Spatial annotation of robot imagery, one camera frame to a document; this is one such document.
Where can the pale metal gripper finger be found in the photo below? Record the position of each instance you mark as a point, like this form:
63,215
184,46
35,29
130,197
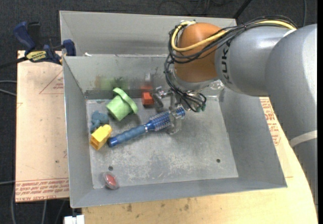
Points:
176,124
159,106

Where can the red-orange small block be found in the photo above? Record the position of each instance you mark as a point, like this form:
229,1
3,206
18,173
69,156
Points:
147,99

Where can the blue hairbrush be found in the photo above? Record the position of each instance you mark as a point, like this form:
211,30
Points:
136,131

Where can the light green plastic cup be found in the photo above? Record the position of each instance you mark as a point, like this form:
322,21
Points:
120,107

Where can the grey metal bin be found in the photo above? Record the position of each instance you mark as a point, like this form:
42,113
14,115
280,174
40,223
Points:
161,162

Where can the blue-grey toy animal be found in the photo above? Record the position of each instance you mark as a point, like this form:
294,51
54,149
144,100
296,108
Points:
98,118

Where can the yellow toy block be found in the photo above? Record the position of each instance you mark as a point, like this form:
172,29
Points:
100,137

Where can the red disc in clear case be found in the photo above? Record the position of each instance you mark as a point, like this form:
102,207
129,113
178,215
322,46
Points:
110,180

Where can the brown cardboard board red print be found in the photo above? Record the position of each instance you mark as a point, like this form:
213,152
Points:
40,127

